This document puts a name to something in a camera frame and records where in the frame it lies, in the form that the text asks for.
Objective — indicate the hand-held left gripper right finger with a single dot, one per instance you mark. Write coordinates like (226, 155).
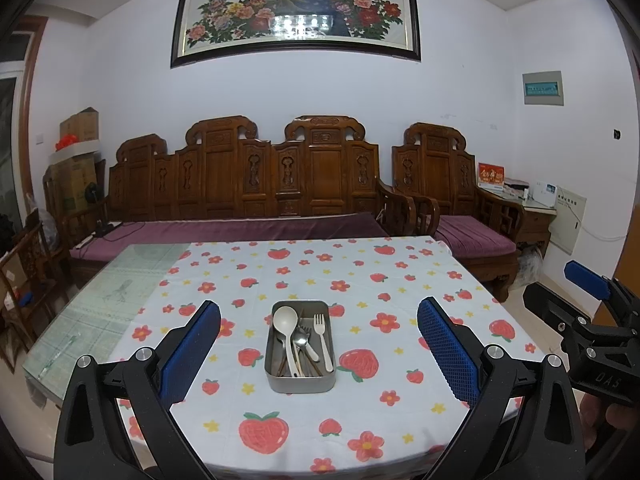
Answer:
(447, 350)

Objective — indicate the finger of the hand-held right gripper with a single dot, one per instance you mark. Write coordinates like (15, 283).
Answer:
(555, 305)
(582, 275)

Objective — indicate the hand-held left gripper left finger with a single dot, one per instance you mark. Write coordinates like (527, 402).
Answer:
(192, 350)

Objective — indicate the bamboo chopstick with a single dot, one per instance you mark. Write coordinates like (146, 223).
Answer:
(300, 367)
(284, 367)

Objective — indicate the white soup spoon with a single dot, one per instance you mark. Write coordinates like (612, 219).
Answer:
(285, 320)

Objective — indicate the shiny metal spoon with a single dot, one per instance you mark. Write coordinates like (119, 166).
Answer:
(300, 341)

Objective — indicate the rectangular metal tin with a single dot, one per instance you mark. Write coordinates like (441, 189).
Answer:
(300, 385)

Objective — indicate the metal fork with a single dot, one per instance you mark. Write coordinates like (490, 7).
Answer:
(311, 350)

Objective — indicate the dark brown chopstick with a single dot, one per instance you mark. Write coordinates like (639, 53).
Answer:
(314, 369)

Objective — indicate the white plastic fork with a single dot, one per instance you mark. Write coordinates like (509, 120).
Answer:
(320, 325)

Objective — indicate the person's right hand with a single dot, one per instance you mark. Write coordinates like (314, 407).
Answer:
(600, 420)

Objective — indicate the clear plastic bag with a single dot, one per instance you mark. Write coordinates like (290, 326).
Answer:
(530, 267)

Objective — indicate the wooden side table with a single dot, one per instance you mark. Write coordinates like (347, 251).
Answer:
(535, 225)

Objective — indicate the white box with blue label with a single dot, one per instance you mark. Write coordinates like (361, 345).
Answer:
(544, 194)

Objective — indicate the black and white box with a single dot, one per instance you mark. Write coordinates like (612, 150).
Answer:
(517, 186)

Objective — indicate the purple armchair cushion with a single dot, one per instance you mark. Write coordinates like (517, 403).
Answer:
(470, 232)

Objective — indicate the purple sofa cushion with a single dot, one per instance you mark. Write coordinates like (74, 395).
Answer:
(225, 232)

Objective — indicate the red desk calendar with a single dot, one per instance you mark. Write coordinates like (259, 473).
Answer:
(491, 176)

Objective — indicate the black adapter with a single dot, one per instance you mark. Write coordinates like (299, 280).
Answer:
(107, 227)

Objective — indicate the strawberry print tablecloth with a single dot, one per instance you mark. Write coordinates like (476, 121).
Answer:
(320, 270)

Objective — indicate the white power strip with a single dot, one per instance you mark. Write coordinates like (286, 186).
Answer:
(84, 241)

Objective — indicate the carved wooden armchair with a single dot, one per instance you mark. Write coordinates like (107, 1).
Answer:
(435, 170)

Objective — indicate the small black fan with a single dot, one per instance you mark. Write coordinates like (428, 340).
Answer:
(92, 194)

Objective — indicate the wooden lattice chair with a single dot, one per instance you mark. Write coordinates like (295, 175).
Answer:
(30, 260)

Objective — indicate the grey plastic bag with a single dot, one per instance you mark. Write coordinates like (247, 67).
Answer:
(44, 220)

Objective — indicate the carved wooden sofa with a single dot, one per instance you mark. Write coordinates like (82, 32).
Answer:
(325, 175)

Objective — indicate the black clothes pile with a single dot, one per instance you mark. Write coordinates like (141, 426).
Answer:
(6, 232)

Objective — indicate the flat white box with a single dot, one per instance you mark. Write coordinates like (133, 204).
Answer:
(77, 151)

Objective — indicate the red orange object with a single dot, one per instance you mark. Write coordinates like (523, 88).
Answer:
(66, 142)

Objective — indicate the small cardboard box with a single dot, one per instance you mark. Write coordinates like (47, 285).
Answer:
(80, 125)

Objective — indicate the framed peacock flower painting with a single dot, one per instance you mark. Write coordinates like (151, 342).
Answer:
(300, 10)

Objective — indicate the grey electrical wall box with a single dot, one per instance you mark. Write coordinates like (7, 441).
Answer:
(542, 88)

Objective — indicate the wooden door frame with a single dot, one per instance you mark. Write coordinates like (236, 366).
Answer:
(32, 85)

